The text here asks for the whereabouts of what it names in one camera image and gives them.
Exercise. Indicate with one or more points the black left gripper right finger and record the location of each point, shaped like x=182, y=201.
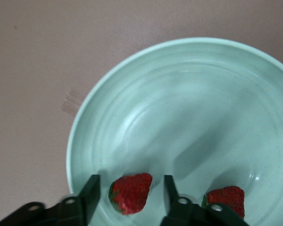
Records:
x=171, y=197

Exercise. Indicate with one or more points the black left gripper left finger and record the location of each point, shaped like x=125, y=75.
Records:
x=89, y=197

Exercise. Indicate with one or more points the red strawberry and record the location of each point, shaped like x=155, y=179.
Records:
x=132, y=193
x=226, y=195

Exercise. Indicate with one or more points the pale green round plate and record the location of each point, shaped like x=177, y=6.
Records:
x=191, y=106

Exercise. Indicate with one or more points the brown table cover sheet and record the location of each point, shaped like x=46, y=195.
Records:
x=37, y=70

